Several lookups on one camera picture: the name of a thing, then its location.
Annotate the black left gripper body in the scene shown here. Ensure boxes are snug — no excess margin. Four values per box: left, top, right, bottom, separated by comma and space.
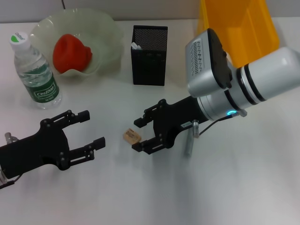
0, 118, 71, 179

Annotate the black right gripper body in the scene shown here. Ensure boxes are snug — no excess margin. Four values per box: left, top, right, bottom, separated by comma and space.
152, 96, 208, 150

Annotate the tan eraser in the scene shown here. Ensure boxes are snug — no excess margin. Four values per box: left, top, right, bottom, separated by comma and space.
123, 127, 143, 144

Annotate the grey marker pen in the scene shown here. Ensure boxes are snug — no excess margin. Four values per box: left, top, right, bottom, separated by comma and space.
184, 127, 195, 157

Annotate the clear green-label water bottle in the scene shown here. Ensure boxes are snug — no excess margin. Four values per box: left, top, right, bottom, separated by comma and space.
9, 32, 63, 110

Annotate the black mesh pen holder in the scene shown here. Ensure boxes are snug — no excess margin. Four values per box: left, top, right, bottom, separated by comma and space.
130, 25, 168, 86

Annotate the pale green glass fruit plate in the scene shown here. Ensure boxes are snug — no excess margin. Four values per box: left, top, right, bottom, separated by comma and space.
30, 8, 125, 82

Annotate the yellow plastic bin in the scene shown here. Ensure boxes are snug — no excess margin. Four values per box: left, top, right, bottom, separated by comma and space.
196, 0, 280, 68

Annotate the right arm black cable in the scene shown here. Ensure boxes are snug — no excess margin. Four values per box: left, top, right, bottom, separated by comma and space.
192, 109, 248, 139

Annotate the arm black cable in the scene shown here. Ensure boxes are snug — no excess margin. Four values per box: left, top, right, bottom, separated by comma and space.
0, 132, 23, 189
192, 109, 248, 139

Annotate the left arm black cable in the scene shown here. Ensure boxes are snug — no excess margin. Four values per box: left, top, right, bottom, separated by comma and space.
0, 132, 23, 189

